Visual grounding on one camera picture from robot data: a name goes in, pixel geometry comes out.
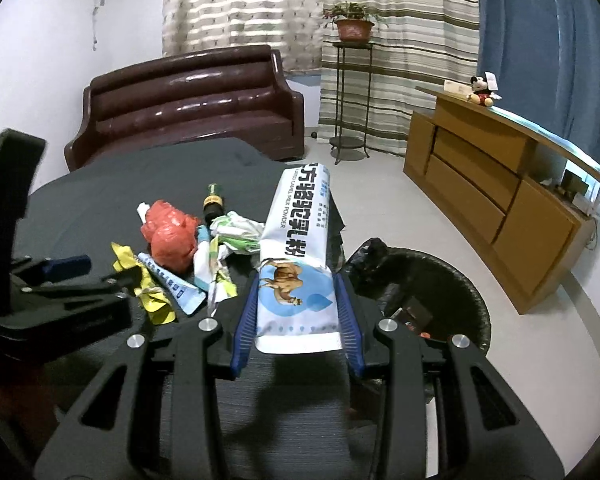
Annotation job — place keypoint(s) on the small brown box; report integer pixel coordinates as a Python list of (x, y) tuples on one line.
[(575, 182)]

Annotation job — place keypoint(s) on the mouse plush toy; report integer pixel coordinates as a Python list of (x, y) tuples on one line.
[(481, 92)]

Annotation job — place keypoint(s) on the white squeeze tube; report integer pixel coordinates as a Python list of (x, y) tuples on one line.
[(180, 290)]

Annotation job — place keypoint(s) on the black metal plant stand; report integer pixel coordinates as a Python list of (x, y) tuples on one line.
[(347, 142)]

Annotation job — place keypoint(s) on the beige patterned sheer curtain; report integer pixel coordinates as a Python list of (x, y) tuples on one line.
[(240, 10)]

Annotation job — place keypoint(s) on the dark grey tablecloth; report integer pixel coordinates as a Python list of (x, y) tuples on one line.
[(130, 175)]

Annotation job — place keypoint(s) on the green bottle yellow label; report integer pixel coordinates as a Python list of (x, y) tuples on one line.
[(213, 205)]

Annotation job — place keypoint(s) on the dark mesh trash bin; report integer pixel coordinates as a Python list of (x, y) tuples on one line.
[(480, 310)]

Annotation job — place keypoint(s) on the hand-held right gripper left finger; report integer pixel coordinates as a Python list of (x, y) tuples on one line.
[(244, 325)]

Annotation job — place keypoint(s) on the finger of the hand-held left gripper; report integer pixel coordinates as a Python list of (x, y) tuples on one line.
[(70, 264), (105, 285)]

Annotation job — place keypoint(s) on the black bin liner bag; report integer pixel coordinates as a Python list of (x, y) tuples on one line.
[(375, 260)]

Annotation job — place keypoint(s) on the white milk powder pouch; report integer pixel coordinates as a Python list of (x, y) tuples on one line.
[(295, 240)]

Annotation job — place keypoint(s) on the blue curtain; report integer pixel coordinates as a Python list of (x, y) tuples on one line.
[(540, 35)]

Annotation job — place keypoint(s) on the wooden cabinet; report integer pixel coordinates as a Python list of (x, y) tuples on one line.
[(470, 160)]

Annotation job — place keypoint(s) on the crumpled white yellow paper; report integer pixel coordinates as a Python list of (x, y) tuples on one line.
[(222, 295)]

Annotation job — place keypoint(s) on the striped beige curtain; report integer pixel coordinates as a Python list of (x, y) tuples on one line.
[(420, 60)]

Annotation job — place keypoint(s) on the crumpled white green wrapper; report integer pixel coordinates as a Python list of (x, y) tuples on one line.
[(237, 235)]

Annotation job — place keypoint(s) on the crumpled red plastic bag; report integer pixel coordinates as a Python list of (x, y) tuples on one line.
[(167, 240)]

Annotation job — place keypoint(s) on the dark brown packet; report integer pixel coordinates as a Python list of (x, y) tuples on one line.
[(415, 312)]

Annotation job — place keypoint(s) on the yellow wrapper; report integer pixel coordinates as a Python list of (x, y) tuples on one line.
[(152, 305)]

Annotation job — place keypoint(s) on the small white crumpled paper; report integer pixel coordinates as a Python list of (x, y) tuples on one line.
[(142, 211)]

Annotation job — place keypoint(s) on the brown leather sofa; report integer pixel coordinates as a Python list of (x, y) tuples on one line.
[(180, 100)]

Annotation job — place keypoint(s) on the potted plant red pot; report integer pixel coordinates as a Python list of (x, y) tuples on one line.
[(354, 30)]

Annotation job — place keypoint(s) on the small beige box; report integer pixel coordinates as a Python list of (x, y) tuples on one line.
[(457, 88)]

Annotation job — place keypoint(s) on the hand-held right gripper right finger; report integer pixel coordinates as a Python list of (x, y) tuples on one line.
[(349, 330)]

